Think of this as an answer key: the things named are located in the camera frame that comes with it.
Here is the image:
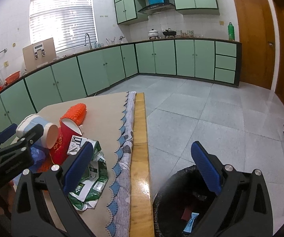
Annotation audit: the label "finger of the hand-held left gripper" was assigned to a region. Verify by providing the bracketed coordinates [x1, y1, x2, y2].
[0, 124, 45, 157]
[0, 124, 18, 153]

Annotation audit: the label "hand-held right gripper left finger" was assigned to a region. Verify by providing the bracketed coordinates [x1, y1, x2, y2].
[10, 142, 94, 237]

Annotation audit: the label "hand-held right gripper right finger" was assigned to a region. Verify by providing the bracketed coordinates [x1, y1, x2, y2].
[191, 141, 273, 237]

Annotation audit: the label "white and blue paper cup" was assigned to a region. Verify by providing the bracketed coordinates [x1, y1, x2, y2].
[15, 114, 59, 150]

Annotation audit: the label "green white wrapper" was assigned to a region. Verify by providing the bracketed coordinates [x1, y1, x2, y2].
[66, 135, 108, 211]

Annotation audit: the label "blue plastic bag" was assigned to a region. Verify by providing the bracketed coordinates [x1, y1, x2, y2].
[29, 146, 46, 171]

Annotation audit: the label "red paper cup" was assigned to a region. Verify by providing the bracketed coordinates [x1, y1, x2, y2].
[49, 117, 83, 166]

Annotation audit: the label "black trash bin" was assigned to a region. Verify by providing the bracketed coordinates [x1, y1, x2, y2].
[152, 165, 231, 237]

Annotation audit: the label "orange foam fruit net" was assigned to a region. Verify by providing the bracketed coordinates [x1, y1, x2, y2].
[37, 159, 56, 173]
[59, 103, 87, 126]

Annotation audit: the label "red paper scrap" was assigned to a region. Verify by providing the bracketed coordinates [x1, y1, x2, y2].
[181, 202, 197, 220]

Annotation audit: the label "beige scalloped tablecloth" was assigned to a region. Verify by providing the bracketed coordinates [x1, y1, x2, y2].
[10, 92, 129, 237]

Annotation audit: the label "orange colander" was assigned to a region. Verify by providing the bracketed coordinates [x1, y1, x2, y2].
[5, 71, 21, 84]

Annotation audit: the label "patterned quilted cloth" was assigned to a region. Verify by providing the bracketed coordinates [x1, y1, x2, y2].
[105, 91, 137, 237]

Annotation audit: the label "blue and white wrapper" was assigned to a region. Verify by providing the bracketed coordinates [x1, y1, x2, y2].
[183, 212, 200, 234]

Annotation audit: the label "wooden table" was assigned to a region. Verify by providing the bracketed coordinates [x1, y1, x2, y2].
[129, 92, 155, 237]

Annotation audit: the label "tan board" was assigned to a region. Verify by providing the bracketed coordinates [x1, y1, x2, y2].
[22, 38, 56, 72]

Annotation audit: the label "grey clip holder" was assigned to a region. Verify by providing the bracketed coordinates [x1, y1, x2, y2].
[32, 43, 46, 60]

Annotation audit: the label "green base cabinet run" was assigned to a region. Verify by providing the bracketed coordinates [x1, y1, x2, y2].
[0, 38, 242, 134]

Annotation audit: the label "metal kitchen faucet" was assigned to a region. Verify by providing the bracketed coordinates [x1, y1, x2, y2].
[84, 33, 93, 50]

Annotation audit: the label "white window blinds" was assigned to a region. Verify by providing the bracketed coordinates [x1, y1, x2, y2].
[29, 0, 98, 53]

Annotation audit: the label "green plastic bottle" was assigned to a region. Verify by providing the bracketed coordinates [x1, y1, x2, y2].
[227, 22, 235, 41]

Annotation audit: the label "black wok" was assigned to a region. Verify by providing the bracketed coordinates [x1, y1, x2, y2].
[162, 29, 177, 38]

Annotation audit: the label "range hood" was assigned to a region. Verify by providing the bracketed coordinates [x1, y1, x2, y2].
[137, 2, 175, 15]

